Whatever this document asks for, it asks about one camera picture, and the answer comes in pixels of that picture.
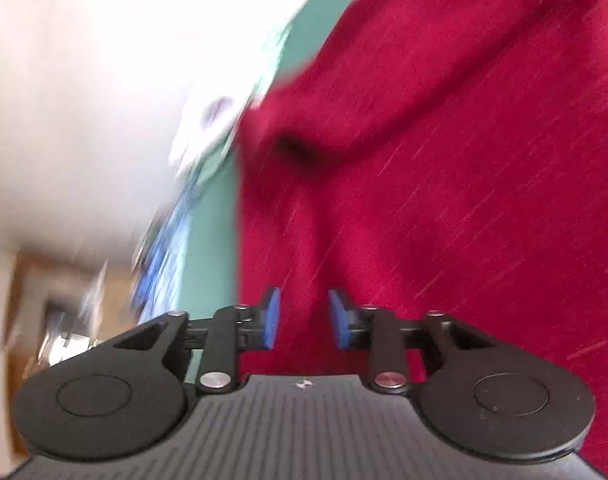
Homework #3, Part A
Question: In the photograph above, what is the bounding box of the dark red knit sweater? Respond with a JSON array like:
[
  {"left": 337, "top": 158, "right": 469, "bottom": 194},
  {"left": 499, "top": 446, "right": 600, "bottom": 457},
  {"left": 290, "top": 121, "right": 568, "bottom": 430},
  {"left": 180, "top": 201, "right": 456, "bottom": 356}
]
[{"left": 236, "top": 0, "right": 608, "bottom": 480}]

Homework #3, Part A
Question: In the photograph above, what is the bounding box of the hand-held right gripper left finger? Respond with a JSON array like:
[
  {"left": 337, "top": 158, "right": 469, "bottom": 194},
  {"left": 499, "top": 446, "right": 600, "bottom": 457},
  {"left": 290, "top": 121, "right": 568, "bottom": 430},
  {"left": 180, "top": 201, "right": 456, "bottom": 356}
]
[{"left": 111, "top": 287, "right": 281, "bottom": 395}]

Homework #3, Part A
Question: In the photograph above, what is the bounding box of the green tablecloth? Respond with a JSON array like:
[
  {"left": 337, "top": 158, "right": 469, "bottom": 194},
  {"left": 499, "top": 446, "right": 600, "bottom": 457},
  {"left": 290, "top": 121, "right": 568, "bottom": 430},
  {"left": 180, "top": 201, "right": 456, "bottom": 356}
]
[{"left": 184, "top": 0, "right": 399, "bottom": 311}]

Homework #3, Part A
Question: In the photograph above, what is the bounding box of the blue patterned cloth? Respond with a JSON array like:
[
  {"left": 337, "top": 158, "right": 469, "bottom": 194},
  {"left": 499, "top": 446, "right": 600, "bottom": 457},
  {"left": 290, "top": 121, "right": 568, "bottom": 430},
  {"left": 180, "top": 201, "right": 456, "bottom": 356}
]
[{"left": 131, "top": 180, "right": 205, "bottom": 321}]

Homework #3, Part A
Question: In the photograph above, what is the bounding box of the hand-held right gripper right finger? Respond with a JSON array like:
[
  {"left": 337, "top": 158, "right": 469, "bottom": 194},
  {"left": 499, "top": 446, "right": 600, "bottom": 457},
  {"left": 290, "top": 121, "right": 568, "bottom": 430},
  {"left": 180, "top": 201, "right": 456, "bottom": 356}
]
[{"left": 329, "top": 288, "right": 499, "bottom": 393}]

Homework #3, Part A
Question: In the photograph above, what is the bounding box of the white folded garment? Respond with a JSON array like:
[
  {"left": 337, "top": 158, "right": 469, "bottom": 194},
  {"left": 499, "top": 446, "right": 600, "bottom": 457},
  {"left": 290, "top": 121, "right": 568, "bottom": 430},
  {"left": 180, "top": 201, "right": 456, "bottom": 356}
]
[{"left": 170, "top": 92, "right": 249, "bottom": 173}]

